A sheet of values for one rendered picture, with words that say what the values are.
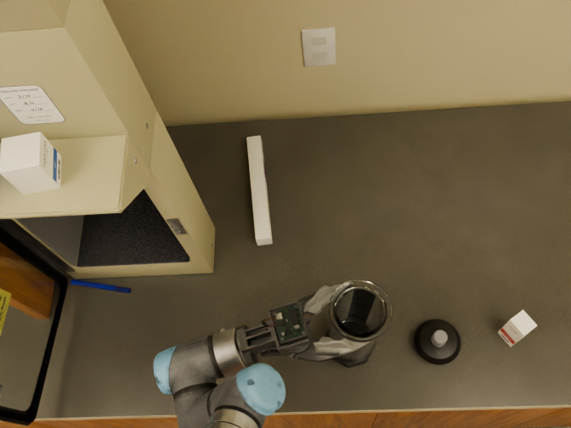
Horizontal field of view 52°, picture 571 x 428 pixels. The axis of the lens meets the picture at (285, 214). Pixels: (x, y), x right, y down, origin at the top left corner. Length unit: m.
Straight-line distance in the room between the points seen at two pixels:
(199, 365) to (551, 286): 0.75
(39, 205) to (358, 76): 0.84
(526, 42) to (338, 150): 0.47
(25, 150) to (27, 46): 0.14
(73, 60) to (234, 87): 0.76
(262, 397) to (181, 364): 0.20
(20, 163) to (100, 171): 0.10
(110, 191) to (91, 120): 0.10
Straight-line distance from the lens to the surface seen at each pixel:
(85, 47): 0.72
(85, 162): 0.82
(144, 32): 1.31
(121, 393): 1.31
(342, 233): 1.32
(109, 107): 0.78
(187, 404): 1.00
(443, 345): 1.22
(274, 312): 0.98
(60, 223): 1.28
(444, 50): 1.38
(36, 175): 0.79
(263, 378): 0.88
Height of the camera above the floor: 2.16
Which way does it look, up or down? 64 degrees down
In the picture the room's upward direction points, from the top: 12 degrees counter-clockwise
